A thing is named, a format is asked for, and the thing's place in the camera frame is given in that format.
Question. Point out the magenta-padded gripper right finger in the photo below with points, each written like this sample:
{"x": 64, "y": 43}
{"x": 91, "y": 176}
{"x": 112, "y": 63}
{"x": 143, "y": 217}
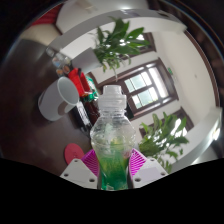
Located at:
{"x": 148, "y": 171}

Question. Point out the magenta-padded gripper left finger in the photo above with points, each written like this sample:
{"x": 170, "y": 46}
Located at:
{"x": 78, "y": 173}

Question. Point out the clear bottle with green drink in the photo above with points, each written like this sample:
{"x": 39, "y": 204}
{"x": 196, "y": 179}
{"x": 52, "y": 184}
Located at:
{"x": 112, "y": 140}

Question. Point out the flat round red coaster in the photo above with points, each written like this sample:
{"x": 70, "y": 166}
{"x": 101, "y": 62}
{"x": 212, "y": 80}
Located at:
{"x": 73, "y": 153}

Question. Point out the large potted plant, white pot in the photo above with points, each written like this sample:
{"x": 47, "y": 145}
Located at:
{"x": 163, "y": 140}

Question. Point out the small black flat box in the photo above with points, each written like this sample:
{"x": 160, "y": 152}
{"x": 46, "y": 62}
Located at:
{"x": 81, "y": 115}

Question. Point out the dark wooden framed window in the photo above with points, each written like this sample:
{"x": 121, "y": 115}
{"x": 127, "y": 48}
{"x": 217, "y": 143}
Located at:
{"x": 186, "y": 121}
{"x": 148, "y": 45}

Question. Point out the white mug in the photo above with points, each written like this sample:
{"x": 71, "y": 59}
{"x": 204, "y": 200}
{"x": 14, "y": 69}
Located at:
{"x": 53, "y": 101}

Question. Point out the green package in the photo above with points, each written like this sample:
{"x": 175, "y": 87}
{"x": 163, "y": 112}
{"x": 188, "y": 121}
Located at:
{"x": 90, "y": 90}

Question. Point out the dark wooden glazed double door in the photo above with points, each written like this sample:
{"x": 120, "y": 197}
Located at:
{"x": 146, "y": 86}

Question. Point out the red plastic box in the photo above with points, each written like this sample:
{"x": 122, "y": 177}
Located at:
{"x": 79, "y": 81}

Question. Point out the green exit sign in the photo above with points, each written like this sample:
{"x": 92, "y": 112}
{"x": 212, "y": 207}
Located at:
{"x": 170, "y": 71}

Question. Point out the small potted plant, white pot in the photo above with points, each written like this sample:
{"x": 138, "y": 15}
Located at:
{"x": 85, "y": 60}

